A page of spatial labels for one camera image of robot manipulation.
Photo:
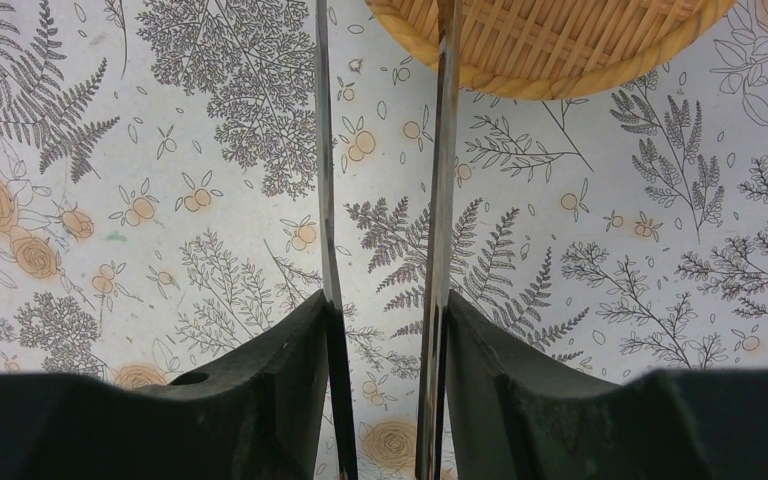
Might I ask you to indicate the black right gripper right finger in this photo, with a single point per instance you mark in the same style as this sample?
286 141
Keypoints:
518 414

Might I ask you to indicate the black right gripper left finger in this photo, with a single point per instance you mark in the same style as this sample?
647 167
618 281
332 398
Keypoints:
253 413

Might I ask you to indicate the metal serving tongs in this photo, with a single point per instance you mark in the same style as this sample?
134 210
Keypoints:
437 284

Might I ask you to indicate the floral patterned table mat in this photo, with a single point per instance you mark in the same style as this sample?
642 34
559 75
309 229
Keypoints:
158 201

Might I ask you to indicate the woven bamboo plate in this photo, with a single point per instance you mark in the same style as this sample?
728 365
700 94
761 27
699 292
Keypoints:
545 50

